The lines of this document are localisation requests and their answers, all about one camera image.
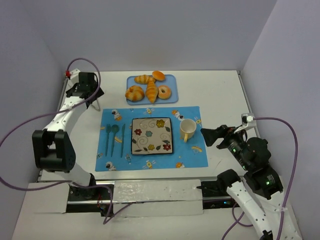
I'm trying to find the metal rail with white cover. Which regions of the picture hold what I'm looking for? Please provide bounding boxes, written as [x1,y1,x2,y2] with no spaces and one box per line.
[67,179,235,218]

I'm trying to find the round orange bun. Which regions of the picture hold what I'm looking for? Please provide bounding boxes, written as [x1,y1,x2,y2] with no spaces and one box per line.
[152,70,166,82]

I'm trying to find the teal plastic spoon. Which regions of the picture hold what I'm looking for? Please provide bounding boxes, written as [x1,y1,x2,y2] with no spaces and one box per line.
[110,124,120,157]

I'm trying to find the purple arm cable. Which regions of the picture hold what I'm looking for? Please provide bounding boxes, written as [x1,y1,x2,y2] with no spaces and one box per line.
[221,116,300,240]
[0,57,141,225]

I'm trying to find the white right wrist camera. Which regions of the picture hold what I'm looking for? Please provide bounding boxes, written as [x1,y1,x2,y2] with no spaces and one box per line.
[234,113,257,133]

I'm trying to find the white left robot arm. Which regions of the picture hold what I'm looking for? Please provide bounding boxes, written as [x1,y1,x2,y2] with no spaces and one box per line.
[32,72,104,200]

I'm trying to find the blue plastic tray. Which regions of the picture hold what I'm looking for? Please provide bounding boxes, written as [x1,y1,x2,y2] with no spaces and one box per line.
[125,74,179,105]

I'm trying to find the blue cartoon placemat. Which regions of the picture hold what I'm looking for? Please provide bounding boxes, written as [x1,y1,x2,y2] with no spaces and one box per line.
[95,106,209,172]

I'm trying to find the metal serving tongs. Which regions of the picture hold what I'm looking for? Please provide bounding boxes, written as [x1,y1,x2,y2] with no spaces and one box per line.
[90,99,101,112]

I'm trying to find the round twisted bread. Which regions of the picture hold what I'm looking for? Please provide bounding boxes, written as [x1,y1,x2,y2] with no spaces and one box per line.
[125,85,145,102]

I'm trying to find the yellow mug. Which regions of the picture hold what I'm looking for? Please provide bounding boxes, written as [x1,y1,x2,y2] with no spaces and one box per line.
[179,119,197,143]

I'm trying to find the teal plastic knife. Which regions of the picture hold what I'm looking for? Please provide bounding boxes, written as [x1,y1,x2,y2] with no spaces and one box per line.
[120,123,126,158]

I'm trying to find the teal plastic fork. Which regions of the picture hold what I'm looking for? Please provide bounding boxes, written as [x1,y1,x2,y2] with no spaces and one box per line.
[105,124,111,156]

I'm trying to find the square floral plate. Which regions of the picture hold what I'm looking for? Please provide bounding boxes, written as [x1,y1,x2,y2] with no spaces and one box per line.
[130,117,174,156]

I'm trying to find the sugared orange donut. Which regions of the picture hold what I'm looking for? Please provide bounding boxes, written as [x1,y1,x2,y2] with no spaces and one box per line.
[158,85,172,100]

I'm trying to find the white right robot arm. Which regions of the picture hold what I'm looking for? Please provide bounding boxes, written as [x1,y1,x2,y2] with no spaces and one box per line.
[200,125,302,240]

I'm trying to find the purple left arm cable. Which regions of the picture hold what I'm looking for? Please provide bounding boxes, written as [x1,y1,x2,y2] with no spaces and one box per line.
[0,57,141,225]

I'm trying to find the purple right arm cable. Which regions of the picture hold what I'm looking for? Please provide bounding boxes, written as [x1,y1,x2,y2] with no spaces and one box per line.
[221,116,300,240]

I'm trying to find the upper striped croissant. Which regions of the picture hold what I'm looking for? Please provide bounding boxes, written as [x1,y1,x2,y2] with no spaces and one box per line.
[134,74,156,85]

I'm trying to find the long striped croissant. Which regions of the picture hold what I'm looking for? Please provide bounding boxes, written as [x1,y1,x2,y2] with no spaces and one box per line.
[145,82,158,104]

